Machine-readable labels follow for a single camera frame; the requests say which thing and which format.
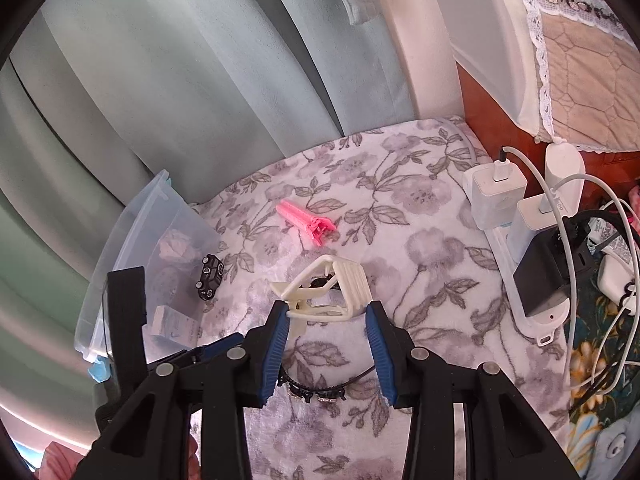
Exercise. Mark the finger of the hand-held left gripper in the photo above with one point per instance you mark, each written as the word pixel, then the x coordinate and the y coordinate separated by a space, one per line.
pixel 127 320
pixel 220 346

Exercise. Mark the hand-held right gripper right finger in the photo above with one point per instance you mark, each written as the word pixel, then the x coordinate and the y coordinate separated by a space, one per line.
pixel 380 355

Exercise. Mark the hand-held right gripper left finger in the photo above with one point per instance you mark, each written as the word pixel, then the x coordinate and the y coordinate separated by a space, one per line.
pixel 277 345

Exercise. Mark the white medicine box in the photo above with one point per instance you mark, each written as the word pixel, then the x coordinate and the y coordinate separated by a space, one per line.
pixel 172 327

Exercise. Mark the cream plastic hair clip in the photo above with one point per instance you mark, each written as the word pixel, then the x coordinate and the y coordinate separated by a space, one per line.
pixel 352 280

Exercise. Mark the clear plastic storage container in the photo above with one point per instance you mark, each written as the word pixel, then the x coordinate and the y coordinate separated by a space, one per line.
pixel 150 220

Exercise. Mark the black studded headband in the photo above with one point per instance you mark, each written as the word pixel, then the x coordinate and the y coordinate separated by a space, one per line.
pixel 310 391

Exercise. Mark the small black toy car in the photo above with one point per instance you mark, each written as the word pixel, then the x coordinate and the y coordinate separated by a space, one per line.
pixel 210 275

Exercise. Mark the pink plastic hair clip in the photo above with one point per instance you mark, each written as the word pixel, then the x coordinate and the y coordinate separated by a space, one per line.
pixel 307 220

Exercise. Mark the grey floral blanket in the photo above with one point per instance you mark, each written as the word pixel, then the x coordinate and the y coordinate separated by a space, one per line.
pixel 425 210

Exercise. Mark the pink cloth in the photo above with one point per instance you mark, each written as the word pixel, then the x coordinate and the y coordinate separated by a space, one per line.
pixel 60 462

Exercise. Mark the black power adapter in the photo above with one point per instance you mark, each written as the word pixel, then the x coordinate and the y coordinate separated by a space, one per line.
pixel 545 270

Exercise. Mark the large white charger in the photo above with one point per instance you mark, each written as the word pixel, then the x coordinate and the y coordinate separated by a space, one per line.
pixel 492 200

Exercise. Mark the small white charger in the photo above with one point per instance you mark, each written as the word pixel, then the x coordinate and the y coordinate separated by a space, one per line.
pixel 527 220

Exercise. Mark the colourful floral sheet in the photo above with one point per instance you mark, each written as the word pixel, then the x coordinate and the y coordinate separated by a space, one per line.
pixel 590 360

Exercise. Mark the white power strip with chargers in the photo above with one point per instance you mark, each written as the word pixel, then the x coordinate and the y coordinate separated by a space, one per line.
pixel 530 160

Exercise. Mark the white rounded adapter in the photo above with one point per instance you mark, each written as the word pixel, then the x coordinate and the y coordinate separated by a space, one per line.
pixel 615 275

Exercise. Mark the pale blue plush toy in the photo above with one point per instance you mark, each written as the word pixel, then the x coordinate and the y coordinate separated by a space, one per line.
pixel 617 450

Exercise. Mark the small printed packet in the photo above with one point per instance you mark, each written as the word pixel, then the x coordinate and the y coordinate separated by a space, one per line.
pixel 607 235

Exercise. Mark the tall white adapter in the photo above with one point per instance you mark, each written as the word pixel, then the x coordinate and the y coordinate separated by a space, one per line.
pixel 562 165

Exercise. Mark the pale green curtain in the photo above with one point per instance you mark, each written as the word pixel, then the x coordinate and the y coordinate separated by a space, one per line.
pixel 175 60

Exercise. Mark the brown wooden headboard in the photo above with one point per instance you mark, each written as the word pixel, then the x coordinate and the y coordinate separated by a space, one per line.
pixel 480 110

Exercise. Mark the cream pillow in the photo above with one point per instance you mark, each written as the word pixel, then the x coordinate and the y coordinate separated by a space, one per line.
pixel 425 35

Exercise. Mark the lace-trimmed quilted cover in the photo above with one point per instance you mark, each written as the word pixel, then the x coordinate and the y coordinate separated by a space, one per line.
pixel 585 60

